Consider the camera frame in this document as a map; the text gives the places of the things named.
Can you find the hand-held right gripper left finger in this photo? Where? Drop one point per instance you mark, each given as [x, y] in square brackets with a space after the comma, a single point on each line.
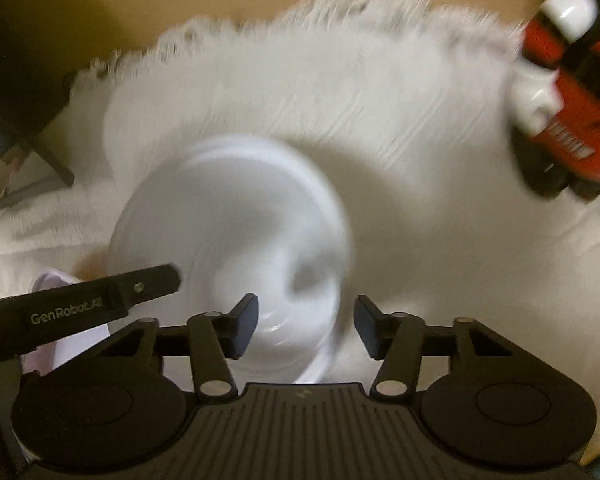
[246, 326]

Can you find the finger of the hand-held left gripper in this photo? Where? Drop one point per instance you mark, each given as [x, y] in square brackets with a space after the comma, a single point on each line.
[147, 285]

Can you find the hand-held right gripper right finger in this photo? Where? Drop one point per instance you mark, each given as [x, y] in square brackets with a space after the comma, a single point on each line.
[367, 326]

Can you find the black monitor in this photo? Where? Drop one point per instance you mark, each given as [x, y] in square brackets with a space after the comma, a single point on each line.
[35, 45]

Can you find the white plastic bowl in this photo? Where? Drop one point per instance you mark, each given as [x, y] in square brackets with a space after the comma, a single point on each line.
[230, 240]

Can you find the white fringed towel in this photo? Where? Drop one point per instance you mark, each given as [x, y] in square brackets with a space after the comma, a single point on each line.
[405, 125]

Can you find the red and black robot figure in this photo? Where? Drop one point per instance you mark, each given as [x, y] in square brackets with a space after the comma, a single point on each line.
[575, 95]

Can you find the pink rectangular plastic tray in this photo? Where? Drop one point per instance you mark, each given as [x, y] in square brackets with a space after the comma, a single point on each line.
[55, 355]

